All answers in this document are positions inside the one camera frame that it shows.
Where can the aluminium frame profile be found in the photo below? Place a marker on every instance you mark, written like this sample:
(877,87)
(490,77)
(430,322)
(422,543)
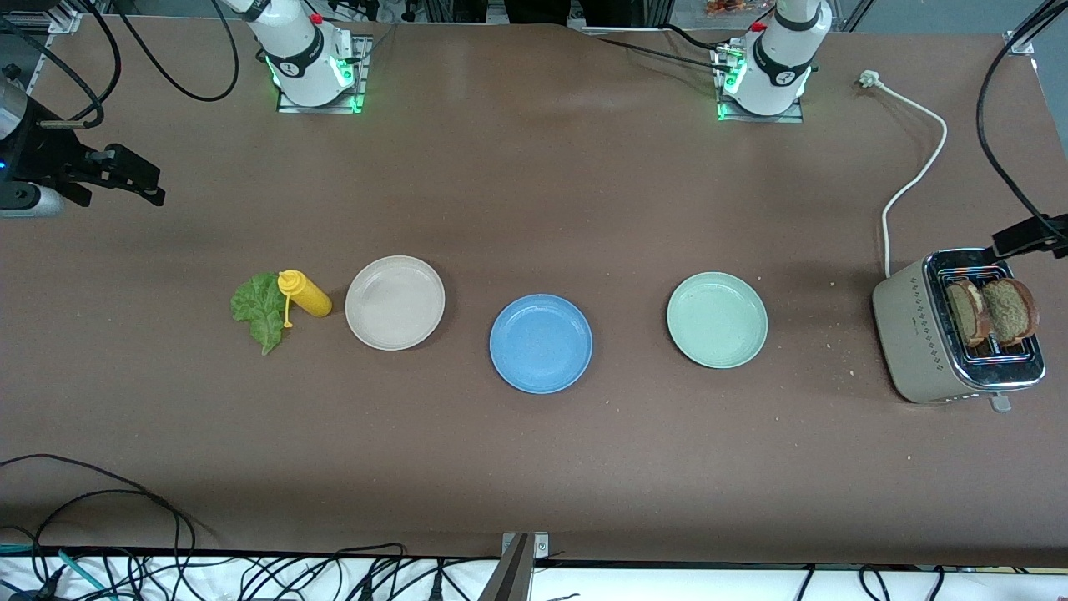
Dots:
(513,576)

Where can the off-white plate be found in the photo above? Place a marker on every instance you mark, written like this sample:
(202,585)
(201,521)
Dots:
(395,302)

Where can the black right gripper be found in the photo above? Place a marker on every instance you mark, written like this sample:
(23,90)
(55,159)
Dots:
(43,153)

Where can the green lettuce leaf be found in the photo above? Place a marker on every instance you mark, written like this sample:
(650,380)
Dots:
(260,313)

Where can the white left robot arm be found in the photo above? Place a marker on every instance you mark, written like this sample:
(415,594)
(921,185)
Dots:
(776,67)

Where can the metal table corner bracket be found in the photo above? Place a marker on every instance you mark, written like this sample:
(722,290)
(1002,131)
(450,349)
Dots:
(1020,43)

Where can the person in dark clothes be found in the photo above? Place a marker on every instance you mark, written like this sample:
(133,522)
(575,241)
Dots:
(542,10)

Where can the pale green plate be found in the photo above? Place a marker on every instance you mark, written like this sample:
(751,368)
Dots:
(716,320)

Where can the brown bread slice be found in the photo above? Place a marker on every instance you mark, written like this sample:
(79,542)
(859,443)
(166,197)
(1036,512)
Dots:
(1010,313)
(966,315)

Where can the beige and chrome toaster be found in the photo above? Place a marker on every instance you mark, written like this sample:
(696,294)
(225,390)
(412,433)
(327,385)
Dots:
(909,334)

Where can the orange snack packet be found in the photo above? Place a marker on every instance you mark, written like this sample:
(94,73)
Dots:
(726,7)

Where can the yellow squeeze bottle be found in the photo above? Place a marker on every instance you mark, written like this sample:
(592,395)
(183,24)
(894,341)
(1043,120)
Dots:
(310,297)

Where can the aluminium table corner rail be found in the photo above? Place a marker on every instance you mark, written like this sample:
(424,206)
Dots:
(65,21)

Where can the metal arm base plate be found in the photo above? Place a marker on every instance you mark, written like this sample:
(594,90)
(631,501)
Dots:
(364,92)
(797,118)

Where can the blue plate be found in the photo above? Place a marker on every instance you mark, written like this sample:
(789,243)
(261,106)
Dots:
(541,344)

